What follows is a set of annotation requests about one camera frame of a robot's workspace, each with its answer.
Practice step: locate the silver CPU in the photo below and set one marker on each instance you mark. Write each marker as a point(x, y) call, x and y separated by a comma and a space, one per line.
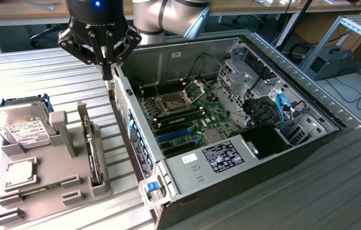
point(19, 172)

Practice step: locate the black RAM stick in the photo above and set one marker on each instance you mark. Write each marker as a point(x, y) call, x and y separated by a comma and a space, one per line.
point(180, 119)

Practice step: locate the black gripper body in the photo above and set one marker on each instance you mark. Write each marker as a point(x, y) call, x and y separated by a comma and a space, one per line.
point(97, 16)

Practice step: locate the thin locking lever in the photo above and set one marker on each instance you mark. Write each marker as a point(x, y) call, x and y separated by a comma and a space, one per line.
point(156, 92)

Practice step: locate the CPU socket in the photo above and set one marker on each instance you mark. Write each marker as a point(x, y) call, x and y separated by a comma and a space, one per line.
point(170, 103)

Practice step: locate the empty black RAM slot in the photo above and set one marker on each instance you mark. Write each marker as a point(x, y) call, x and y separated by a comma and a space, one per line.
point(163, 88)
point(174, 113)

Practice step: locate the black office chair base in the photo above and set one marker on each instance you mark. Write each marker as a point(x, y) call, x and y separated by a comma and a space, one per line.
point(49, 33)
point(244, 19)

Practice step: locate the green RAM stick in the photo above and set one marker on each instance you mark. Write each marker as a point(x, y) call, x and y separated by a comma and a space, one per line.
point(49, 186)

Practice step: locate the wooden desk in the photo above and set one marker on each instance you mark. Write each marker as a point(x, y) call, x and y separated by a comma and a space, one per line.
point(7, 9)
point(326, 7)

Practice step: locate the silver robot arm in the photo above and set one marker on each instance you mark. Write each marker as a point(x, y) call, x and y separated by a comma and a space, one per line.
point(155, 16)

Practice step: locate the blue case latch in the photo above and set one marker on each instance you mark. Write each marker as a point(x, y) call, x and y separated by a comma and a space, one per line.
point(152, 187)

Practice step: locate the graphics card with black fan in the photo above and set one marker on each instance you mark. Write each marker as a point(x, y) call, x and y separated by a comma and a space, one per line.
point(93, 153)

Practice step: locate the blue slot latch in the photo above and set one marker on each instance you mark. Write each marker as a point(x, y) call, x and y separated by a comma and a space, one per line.
point(149, 164)
point(145, 149)
point(131, 125)
point(139, 137)

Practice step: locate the silver power supply unit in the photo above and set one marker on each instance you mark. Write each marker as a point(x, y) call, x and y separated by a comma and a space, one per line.
point(192, 175)

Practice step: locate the silver chipset heat sink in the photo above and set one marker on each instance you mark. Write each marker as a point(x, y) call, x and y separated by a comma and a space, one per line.
point(213, 137)

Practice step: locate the aluminium frame table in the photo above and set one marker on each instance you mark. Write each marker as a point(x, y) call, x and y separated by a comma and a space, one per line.
point(358, 26)

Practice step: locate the open black PC case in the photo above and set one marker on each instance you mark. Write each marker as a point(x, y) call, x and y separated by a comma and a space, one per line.
point(230, 198)

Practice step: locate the blue expansion slot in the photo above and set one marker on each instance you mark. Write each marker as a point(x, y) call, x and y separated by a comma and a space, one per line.
point(173, 135)

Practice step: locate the green motherboard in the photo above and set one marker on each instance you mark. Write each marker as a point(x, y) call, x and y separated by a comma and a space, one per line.
point(212, 115)

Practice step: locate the grey box device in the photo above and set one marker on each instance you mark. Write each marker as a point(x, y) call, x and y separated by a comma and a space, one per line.
point(326, 62)

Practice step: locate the grey parts rack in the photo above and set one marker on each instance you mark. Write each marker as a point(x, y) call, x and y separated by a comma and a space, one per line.
point(55, 167)

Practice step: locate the hard disk with blue caddy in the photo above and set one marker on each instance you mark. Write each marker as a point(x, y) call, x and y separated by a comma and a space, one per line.
point(23, 124)

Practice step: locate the black expansion slot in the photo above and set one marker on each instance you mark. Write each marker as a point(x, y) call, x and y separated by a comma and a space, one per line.
point(181, 151)
point(177, 145)

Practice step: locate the metal socket cover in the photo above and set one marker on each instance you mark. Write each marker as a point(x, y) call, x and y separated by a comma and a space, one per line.
point(196, 91)

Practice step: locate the black stand pole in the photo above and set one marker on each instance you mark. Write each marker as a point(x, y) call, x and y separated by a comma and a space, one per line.
point(294, 22)

